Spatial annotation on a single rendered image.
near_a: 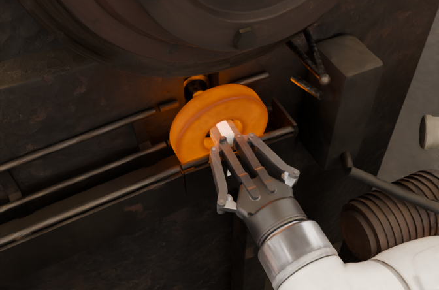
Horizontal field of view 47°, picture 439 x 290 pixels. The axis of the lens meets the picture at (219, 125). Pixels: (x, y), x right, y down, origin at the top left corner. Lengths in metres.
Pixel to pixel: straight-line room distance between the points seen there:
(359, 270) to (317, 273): 0.05
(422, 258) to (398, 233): 0.31
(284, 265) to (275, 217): 0.06
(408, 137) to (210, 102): 1.25
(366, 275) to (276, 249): 0.11
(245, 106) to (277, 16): 0.25
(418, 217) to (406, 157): 0.82
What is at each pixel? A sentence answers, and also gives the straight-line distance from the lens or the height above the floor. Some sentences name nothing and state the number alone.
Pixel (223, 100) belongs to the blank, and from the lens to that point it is 0.71.
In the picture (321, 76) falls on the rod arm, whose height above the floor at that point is 0.91.
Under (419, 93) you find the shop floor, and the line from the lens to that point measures 2.07.
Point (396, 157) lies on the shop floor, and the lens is 1.80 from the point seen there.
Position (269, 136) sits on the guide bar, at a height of 0.71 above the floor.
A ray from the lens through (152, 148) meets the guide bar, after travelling 0.80.
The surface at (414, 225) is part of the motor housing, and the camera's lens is 1.00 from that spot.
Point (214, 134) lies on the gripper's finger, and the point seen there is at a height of 0.75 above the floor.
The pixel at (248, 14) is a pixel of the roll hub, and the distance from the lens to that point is 0.52.
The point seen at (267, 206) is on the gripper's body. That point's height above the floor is 0.77.
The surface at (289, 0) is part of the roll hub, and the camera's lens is 0.54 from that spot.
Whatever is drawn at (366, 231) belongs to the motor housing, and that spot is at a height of 0.51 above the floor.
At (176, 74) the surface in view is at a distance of 0.63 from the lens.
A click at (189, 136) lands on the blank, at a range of 0.73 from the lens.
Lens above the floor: 1.30
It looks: 46 degrees down
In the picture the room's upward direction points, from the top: straight up
